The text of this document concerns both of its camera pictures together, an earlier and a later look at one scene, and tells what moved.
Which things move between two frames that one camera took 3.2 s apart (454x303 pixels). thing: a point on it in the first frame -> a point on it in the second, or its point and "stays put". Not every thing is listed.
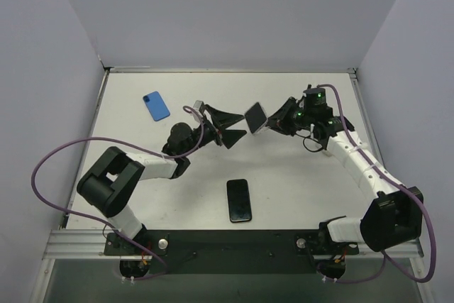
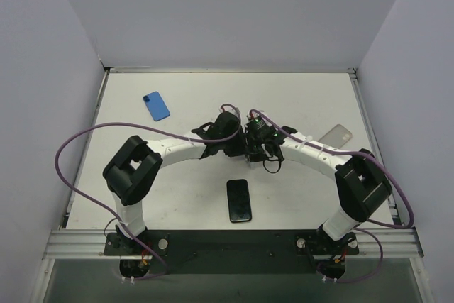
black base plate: [234, 252] stays put
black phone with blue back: [157, 106] stays put
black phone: [239, 200] stays put
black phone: [256, 117] -> [252, 159]
